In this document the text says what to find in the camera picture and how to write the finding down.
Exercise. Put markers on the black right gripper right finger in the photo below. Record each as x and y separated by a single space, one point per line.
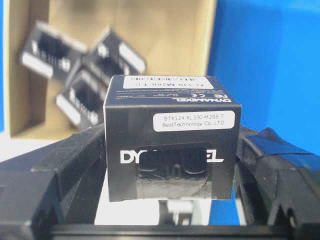
275 181

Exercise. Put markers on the blue table cloth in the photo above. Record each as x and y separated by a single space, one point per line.
266 53

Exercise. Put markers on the brown cardboard box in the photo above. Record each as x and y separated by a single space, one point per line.
172 36

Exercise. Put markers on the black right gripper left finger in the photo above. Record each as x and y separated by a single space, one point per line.
64 178

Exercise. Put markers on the black box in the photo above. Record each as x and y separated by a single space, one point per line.
82 100
170 137
111 55
51 53

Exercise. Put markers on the white plastic tray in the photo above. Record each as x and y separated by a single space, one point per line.
13 146

